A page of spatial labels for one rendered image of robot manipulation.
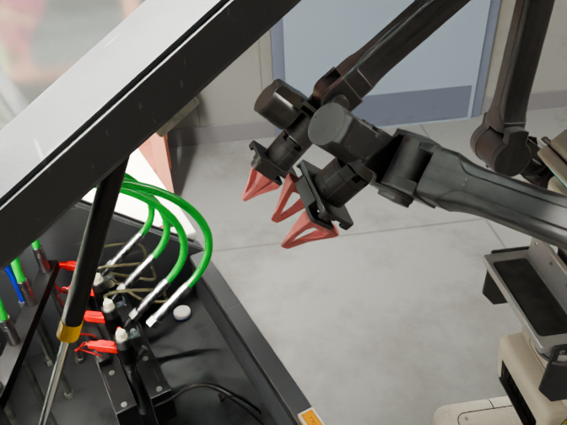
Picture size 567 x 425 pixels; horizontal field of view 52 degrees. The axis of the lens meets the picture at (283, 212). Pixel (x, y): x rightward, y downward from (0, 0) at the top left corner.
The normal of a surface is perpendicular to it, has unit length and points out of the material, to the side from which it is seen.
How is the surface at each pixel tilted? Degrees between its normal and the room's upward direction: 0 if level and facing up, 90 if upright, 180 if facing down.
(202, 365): 0
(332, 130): 47
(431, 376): 0
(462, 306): 0
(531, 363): 8
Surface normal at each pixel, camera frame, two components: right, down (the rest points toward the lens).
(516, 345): -0.18, -0.77
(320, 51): 0.14, 0.59
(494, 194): -0.64, -0.29
